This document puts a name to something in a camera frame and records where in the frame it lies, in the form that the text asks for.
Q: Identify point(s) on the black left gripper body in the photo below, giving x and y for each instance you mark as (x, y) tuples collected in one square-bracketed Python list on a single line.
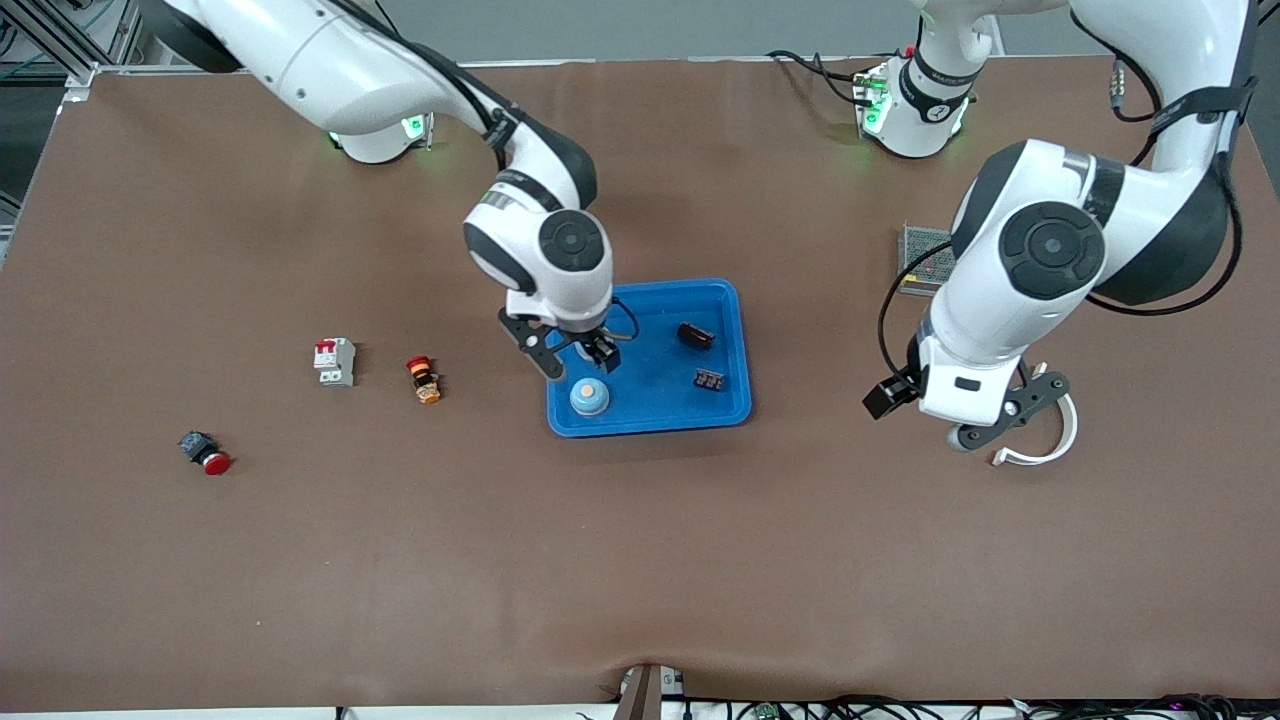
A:
[(886, 397)]

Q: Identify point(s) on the blue bell with cream button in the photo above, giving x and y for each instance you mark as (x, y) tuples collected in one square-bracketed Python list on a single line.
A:
[(590, 398)]

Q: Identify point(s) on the brown cylindrical electrolytic capacitor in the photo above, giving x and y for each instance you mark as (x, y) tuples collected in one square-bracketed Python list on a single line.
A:
[(696, 336)]

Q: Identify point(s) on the small black electronic component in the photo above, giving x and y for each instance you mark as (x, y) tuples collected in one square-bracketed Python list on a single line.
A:
[(709, 380)]

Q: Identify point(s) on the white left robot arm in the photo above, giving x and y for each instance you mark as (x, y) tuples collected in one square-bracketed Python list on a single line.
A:
[(1040, 250)]

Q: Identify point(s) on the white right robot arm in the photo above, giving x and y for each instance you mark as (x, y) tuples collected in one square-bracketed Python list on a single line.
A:
[(330, 60)]

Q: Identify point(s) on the blue plastic tray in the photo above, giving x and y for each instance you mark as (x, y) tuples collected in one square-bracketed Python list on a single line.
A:
[(650, 400)]

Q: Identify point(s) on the small red orange push button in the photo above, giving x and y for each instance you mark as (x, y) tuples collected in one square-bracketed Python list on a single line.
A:
[(425, 380)]

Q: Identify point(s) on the metal mesh power supply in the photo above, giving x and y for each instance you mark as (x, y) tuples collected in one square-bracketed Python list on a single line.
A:
[(920, 245)]

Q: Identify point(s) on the brown table mat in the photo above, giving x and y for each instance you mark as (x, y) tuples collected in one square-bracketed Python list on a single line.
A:
[(640, 560)]

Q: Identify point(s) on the red mushroom push button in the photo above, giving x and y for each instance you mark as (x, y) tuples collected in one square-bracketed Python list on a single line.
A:
[(205, 455)]

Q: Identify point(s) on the white curved plastic bracket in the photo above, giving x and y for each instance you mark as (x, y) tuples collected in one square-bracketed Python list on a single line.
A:
[(1040, 458)]

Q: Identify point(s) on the white circuit breaker red switch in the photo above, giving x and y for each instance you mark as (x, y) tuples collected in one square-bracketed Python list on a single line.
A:
[(335, 362)]

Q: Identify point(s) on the grey metal post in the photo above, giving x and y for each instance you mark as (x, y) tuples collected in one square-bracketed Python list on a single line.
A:
[(650, 690)]

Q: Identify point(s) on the aluminium frame profile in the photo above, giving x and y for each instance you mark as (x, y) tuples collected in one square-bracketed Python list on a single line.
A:
[(60, 40)]

